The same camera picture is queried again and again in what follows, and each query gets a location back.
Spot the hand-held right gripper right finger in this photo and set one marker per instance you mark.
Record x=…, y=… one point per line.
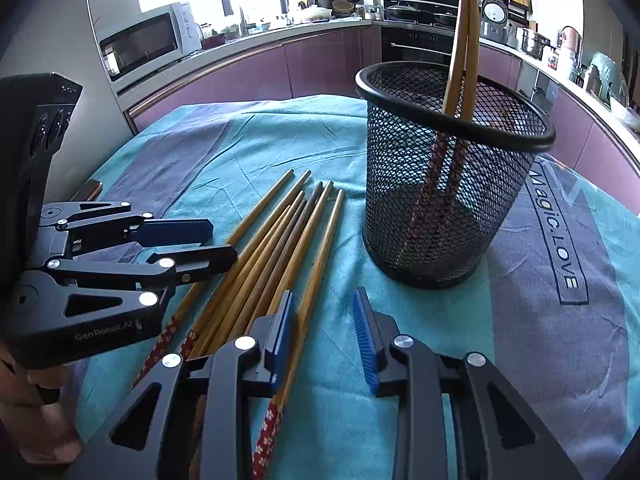
x=364, y=345

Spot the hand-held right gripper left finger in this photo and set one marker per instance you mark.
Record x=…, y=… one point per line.
x=284, y=340

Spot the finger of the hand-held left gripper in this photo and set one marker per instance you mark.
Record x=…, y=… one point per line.
x=170, y=232
x=210, y=259

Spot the bundle of wooden chopsticks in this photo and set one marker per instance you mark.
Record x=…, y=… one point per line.
x=280, y=240

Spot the black mesh holder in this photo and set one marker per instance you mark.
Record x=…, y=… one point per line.
x=480, y=240

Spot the person's left hand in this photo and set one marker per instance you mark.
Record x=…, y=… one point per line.
x=25, y=400

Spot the brown flat object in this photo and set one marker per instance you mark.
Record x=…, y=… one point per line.
x=89, y=191

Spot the grey refrigerator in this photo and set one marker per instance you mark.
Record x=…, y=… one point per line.
x=75, y=45

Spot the white microwave oven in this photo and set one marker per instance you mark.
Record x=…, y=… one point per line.
x=140, y=42

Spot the teal and grey printed blanket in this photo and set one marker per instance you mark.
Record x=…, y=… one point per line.
x=310, y=135

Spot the dark red bowl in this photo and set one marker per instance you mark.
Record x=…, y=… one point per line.
x=215, y=40

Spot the light kitchen countertop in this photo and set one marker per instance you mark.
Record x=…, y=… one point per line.
x=260, y=40

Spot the purple kitchen cabinets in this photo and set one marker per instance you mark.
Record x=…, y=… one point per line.
x=310, y=65

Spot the woven bowl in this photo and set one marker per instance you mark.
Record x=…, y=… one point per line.
x=342, y=7

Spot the black built-in oven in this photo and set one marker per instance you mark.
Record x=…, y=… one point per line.
x=415, y=50

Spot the dark pot on stove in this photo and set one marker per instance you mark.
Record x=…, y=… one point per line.
x=400, y=11

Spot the steel pot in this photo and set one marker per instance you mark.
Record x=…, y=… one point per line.
x=535, y=42

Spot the white rice cooker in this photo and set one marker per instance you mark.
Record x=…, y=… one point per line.
x=495, y=17

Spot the teal glass jar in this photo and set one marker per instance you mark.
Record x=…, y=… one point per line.
x=607, y=75

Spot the copper kettle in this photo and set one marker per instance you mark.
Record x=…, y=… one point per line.
x=570, y=40

